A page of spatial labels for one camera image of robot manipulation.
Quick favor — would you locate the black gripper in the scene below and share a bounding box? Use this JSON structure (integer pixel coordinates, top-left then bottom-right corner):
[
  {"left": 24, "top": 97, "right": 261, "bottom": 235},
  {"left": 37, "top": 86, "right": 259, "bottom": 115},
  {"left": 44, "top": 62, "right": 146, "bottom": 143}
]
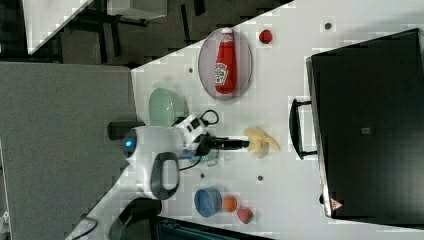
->
[{"left": 196, "top": 133, "right": 250, "bottom": 156}]

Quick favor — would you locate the yellow plush banana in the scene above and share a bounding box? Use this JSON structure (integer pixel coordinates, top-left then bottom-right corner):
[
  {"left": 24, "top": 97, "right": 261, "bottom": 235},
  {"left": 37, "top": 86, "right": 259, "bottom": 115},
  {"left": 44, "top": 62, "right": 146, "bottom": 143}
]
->
[{"left": 243, "top": 128, "right": 281, "bottom": 159}]

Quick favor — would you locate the red strawberry toy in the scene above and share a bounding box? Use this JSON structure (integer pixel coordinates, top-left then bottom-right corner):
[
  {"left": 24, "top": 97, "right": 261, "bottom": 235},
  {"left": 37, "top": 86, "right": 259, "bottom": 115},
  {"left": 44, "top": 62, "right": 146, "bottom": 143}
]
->
[{"left": 237, "top": 207, "right": 253, "bottom": 224}]

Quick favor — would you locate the orange fruit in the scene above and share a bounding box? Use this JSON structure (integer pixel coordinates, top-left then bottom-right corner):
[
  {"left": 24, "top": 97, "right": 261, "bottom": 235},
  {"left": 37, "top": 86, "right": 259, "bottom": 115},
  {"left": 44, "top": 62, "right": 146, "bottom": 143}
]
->
[{"left": 222, "top": 195, "right": 237, "bottom": 213}]

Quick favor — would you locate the green colander bowl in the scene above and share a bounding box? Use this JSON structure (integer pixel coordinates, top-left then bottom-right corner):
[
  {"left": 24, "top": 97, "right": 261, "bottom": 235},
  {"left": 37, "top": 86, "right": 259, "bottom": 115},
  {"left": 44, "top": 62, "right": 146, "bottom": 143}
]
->
[{"left": 148, "top": 88, "right": 188, "bottom": 127}]

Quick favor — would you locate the small red tomato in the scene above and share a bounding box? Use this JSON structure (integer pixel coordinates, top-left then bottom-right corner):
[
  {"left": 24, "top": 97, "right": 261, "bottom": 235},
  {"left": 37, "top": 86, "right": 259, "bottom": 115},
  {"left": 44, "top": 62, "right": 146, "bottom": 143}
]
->
[{"left": 259, "top": 29, "right": 273, "bottom": 44}]

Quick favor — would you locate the grey round plate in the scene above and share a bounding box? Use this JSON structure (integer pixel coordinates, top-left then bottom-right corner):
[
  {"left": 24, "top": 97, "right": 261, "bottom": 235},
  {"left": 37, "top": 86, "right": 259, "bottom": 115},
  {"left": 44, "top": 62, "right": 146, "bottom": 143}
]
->
[{"left": 198, "top": 27, "right": 252, "bottom": 101}]

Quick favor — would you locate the red ketchup bottle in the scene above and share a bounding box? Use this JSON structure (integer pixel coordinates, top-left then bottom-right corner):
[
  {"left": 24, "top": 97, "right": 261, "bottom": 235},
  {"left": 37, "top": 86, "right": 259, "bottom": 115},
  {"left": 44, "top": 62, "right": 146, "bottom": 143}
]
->
[{"left": 214, "top": 28, "right": 237, "bottom": 94}]

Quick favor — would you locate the blue bowl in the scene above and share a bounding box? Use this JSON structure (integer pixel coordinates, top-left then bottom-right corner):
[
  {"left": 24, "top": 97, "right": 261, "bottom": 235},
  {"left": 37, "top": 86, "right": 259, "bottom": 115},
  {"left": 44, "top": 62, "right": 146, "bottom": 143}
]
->
[{"left": 194, "top": 187, "right": 222, "bottom": 218}]

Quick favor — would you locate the light green mug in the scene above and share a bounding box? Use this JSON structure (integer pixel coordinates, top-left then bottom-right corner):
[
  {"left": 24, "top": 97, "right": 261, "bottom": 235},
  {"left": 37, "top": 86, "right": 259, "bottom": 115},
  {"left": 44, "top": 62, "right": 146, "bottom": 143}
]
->
[{"left": 189, "top": 150, "right": 219, "bottom": 167}]

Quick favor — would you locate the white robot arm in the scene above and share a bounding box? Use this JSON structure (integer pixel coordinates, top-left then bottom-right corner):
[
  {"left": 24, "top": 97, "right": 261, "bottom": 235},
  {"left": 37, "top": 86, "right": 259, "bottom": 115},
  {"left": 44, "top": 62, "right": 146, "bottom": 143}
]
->
[{"left": 113, "top": 114, "right": 250, "bottom": 200}]

